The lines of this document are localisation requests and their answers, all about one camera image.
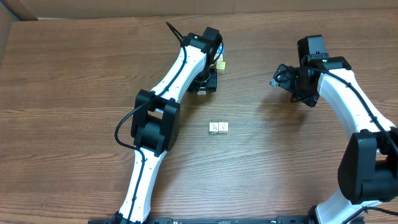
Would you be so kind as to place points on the green sided wooden block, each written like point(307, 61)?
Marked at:
point(213, 128)

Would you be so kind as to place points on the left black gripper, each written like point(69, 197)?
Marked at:
point(210, 84)

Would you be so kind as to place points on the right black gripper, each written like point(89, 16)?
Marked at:
point(311, 96)

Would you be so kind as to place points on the yellow O wooden block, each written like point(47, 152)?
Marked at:
point(220, 66)

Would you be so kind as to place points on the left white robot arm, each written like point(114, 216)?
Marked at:
point(152, 127)

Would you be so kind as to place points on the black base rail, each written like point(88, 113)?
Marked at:
point(278, 220)

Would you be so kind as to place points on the plain deer wooden block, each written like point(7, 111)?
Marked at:
point(223, 127)

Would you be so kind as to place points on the blue X wooden block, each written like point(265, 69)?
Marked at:
point(221, 49)

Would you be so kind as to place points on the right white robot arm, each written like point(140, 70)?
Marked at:
point(367, 174)

